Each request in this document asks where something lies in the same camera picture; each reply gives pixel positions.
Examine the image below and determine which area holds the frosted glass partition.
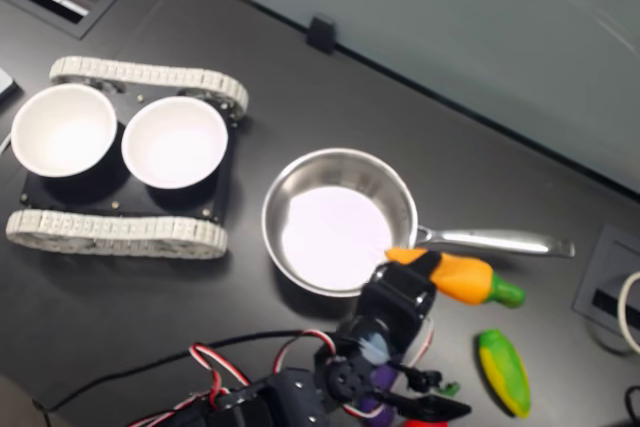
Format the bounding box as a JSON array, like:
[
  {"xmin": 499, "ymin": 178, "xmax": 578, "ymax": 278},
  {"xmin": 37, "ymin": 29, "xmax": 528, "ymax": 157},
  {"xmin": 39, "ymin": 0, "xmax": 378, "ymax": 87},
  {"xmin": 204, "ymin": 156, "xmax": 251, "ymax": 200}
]
[{"xmin": 243, "ymin": 0, "xmax": 640, "ymax": 196}]

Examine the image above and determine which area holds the thick white cable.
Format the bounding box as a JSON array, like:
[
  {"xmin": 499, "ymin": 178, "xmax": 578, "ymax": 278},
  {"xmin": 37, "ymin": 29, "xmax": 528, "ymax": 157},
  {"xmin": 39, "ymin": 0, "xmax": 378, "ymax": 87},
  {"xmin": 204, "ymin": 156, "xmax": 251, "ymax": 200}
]
[{"xmin": 617, "ymin": 270, "xmax": 640, "ymax": 354}]

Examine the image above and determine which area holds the black partition clamp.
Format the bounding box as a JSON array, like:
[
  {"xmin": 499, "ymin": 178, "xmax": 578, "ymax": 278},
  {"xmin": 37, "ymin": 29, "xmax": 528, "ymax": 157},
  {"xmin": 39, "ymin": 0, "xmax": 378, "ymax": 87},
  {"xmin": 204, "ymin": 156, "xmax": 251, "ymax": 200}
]
[{"xmin": 305, "ymin": 15, "xmax": 337, "ymax": 54}]

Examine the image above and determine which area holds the yellow green toy corn cob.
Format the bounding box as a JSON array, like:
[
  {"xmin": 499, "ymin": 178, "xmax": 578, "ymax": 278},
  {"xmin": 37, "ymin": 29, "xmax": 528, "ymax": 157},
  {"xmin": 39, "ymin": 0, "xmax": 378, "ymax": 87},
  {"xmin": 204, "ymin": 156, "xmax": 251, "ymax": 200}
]
[{"xmin": 477, "ymin": 328, "xmax": 532, "ymax": 420}]

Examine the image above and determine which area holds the thin black cable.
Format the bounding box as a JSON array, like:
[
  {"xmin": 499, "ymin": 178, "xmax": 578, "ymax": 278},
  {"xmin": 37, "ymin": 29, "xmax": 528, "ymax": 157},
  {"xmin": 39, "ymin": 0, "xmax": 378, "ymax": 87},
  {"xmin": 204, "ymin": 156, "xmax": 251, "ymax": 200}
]
[{"xmin": 624, "ymin": 384, "xmax": 640, "ymax": 423}]

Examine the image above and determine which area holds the small white-tracked vehicle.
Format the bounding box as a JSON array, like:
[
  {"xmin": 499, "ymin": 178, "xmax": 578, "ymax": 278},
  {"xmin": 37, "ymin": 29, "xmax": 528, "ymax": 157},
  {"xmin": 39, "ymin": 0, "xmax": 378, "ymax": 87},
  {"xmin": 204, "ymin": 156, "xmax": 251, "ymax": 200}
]
[{"xmin": 5, "ymin": 55, "xmax": 250, "ymax": 261}]

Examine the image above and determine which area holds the steel pan with long handle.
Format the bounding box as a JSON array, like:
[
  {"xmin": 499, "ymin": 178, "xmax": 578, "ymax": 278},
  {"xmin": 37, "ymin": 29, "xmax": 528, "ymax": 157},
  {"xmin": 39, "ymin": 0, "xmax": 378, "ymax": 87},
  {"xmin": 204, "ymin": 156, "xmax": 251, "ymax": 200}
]
[{"xmin": 260, "ymin": 147, "xmax": 576, "ymax": 298}]

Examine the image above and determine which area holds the purple toy aubergine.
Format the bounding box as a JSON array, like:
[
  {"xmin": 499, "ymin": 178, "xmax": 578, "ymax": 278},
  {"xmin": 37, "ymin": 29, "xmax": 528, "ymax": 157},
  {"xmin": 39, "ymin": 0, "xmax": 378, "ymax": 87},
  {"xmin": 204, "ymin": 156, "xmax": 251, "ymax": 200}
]
[{"xmin": 357, "ymin": 364, "xmax": 397, "ymax": 427}]

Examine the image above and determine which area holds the orange toy carrot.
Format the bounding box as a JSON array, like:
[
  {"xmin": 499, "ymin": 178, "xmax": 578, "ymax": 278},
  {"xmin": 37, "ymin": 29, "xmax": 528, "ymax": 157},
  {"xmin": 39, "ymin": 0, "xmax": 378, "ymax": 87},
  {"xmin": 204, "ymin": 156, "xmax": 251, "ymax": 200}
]
[{"xmin": 384, "ymin": 246, "xmax": 527, "ymax": 309}]

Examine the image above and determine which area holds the white bowl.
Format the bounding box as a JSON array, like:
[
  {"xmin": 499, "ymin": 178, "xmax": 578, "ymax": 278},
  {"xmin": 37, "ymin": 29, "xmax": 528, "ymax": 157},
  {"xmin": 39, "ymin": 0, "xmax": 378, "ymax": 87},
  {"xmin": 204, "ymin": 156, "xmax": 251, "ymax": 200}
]
[
  {"xmin": 10, "ymin": 84, "xmax": 119, "ymax": 179},
  {"xmin": 121, "ymin": 95, "xmax": 229, "ymax": 191}
]

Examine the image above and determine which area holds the red toy chilli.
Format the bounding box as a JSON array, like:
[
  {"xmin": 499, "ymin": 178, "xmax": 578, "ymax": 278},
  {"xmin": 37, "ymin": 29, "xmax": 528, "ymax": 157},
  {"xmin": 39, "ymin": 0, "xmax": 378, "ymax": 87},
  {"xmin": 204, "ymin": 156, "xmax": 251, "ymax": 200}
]
[{"xmin": 399, "ymin": 380, "xmax": 462, "ymax": 427}]

